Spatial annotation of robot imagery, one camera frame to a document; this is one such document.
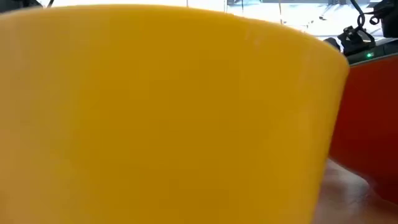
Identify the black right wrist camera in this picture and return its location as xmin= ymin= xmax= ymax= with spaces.
xmin=337 ymin=26 xmax=376 ymax=57

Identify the yellow plastic mini bowl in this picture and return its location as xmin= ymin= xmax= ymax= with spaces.
xmin=0 ymin=3 xmax=351 ymax=224

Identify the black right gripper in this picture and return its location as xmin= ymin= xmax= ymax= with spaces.
xmin=346 ymin=39 xmax=398 ymax=65

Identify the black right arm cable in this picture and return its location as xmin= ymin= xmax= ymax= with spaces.
xmin=349 ymin=0 xmax=382 ymax=30

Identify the red floral patterned mini bowl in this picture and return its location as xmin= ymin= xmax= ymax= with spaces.
xmin=328 ymin=54 xmax=398 ymax=206

